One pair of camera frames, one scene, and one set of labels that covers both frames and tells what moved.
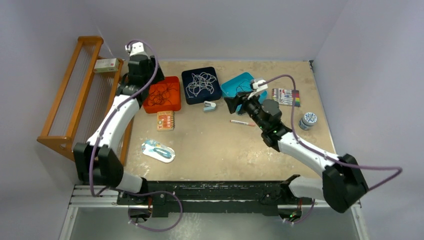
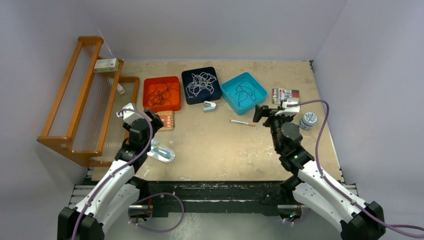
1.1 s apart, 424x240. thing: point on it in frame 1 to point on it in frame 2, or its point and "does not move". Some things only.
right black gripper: (233, 103) to (264, 111)
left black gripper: (158, 76) to (155, 122)
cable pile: (160, 93) does not move
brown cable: (159, 96) does not move
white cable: (203, 80) does not move
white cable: (199, 82) does not move
